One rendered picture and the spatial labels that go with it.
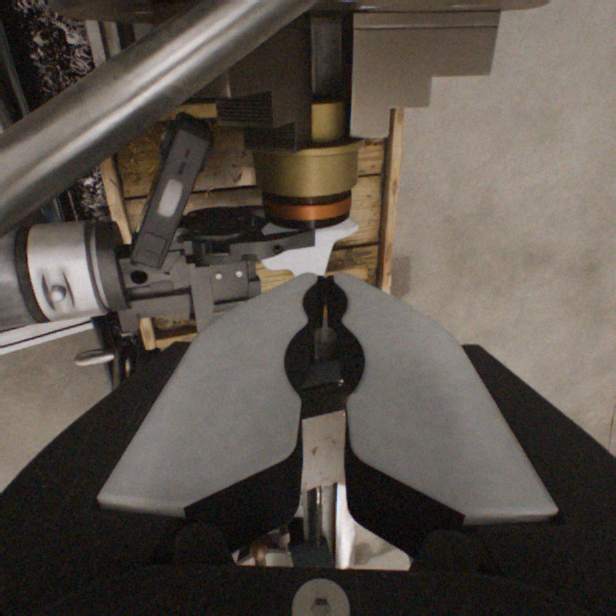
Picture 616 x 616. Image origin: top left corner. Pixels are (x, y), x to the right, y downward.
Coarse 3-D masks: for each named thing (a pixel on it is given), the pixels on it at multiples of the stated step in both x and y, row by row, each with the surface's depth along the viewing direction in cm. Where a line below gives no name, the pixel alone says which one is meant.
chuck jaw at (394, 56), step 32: (352, 32) 30; (384, 32) 30; (416, 32) 31; (448, 32) 31; (480, 32) 31; (352, 64) 31; (384, 64) 31; (416, 64) 32; (448, 64) 32; (480, 64) 32; (352, 96) 32; (384, 96) 32; (416, 96) 33; (352, 128) 33; (384, 128) 34
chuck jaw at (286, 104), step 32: (160, 0) 21; (192, 0) 20; (288, 32) 25; (256, 64) 23; (288, 64) 26; (192, 96) 22; (224, 96) 21; (256, 96) 25; (288, 96) 27; (256, 128) 29; (288, 128) 29
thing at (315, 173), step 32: (320, 96) 35; (320, 128) 32; (256, 160) 34; (288, 160) 32; (320, 160) 32; (352, 160) 34; (288, 192) 33; (320, 192) 33; (288, 224) 35; (320, 224) 35
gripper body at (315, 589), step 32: (192, 544) 5; (224, 544) 5; (448, 544) 5; (128, 576) 5; (160, 576) 5; (192, 576) 5; (224, 576) 5; (256, 576) 5; (288, 576) 5; (320, 576) 5; (352, 576) 5; (384, 576) 5; (416, 576) 5; (448, 576) 5; (480, 576) 5; (64, 608) 5; (96, 608) 5; (128, 608) 5; (160, 608) 5; (192, 608) 4; (224, 608) 4; (256, 608) 4; (288, 608) 4; (320, 608) 5; (352, 608) 4; (384, 608) 4; (416, 608) 4; (448, 608) 4; (480, 608) 4; (512, 608) 4; (544, 608) 4; (576, 608) 4
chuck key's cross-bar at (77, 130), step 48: (240, 0) 8; (288, 0) 9; (144, 48) 8; (192, 48) 8; (240, 48) 8; (96, 96) 7; (144, 96) 8; (0, 144) 7; (48, 144) 7; (96, 144) 7; (0, 192) 7; (48, 192) 7
